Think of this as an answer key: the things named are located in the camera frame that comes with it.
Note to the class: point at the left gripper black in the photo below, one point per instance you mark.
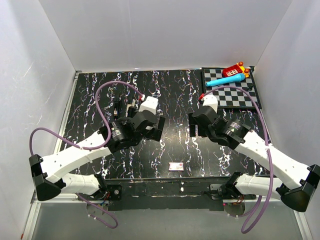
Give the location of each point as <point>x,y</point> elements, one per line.
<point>155,133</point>

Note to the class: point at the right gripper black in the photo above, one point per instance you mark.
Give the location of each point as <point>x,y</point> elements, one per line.
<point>192,123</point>

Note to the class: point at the red toy block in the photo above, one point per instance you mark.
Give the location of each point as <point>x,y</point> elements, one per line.
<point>237,68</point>

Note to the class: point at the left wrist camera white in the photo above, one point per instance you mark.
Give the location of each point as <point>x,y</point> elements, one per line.
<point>149,104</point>

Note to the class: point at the blue toy marker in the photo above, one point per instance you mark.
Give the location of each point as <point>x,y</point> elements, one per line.
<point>226,80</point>

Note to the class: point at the checkered chess board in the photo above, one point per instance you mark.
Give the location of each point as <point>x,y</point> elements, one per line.
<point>236,94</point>

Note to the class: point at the black stapler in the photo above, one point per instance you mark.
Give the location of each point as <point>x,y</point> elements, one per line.
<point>117,107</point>

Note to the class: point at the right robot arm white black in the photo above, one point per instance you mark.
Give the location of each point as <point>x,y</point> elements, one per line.
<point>292,182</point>

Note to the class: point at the red white staple box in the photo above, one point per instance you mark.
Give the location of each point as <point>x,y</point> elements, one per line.
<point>176,166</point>

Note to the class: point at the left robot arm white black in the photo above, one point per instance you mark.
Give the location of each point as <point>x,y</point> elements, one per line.
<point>52,175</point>

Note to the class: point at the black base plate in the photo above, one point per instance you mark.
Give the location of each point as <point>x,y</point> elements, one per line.
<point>161,193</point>

